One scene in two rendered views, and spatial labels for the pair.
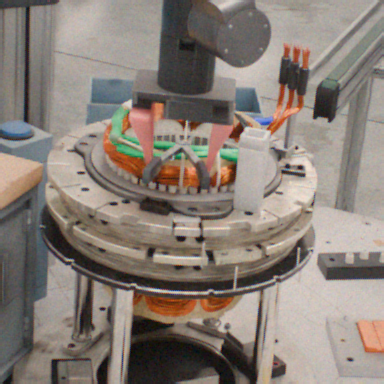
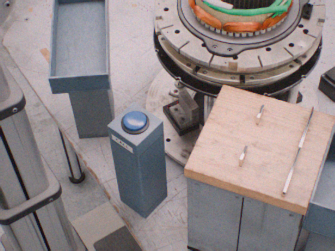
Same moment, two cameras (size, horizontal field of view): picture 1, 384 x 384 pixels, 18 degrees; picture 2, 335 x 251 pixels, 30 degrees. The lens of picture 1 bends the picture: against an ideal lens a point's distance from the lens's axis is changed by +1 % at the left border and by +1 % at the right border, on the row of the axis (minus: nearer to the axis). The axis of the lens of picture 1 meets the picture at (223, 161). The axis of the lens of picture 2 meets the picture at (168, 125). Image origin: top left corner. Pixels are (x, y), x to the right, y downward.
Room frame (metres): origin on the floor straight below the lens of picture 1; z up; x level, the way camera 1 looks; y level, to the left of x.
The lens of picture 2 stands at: (1.35, 0.95, 1.90)
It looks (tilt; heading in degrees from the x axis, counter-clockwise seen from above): 52 degrees down; 274
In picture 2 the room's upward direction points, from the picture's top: 3 degrees counter-clockwise
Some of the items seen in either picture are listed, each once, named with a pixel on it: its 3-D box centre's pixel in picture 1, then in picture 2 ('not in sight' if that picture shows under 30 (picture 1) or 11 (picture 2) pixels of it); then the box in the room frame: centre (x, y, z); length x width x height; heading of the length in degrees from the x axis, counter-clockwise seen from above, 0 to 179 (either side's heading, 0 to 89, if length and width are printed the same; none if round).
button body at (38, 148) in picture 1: (14, 217); (140, 164); (1.46, 0.28, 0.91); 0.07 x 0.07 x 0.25; 52
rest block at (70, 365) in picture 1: (75, 373); not in sight; (1.22, 0.15, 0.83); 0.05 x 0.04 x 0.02; 12
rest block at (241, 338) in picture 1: (248, 342); not in sight; (1.32, -0.06, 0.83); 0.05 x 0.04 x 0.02; 38
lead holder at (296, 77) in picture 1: (293, 75); not in sight; (1.31, -0.07, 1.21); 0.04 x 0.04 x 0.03; 74
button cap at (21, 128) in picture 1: (15, 128); (134, 120); (1.46, 0.28, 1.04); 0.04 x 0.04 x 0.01
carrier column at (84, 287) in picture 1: (85, 273); (210, 115); (1.33, 0.16, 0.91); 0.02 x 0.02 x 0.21
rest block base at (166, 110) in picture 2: (140, 316); (180, 116); (1.39, 0.09, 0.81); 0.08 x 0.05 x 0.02; 120
